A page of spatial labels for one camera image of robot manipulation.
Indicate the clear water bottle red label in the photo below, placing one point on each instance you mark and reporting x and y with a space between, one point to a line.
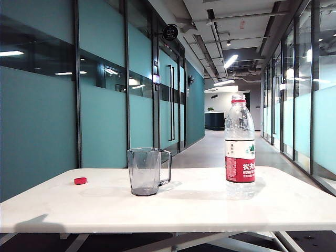
240 168

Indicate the transparent grey plastic mug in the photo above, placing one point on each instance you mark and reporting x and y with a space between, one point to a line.
143 170

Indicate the red bottle cap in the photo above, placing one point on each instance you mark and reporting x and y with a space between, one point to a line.
80 180

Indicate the dark reception counter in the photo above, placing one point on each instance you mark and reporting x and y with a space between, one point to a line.
214 121

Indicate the long ceiling light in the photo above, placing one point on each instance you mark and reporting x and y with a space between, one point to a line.
223 83
231 61

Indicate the round black hanging sign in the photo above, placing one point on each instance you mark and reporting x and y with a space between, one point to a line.
170 32

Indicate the black ceiling spotlight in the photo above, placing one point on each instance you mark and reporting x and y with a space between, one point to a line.
228 43

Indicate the small wall display panel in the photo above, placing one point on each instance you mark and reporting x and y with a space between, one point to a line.
156 78

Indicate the black wall mounted fixture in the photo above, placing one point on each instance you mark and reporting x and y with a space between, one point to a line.
191 80

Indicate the white metal table frame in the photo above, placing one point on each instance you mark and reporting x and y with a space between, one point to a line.
77 242

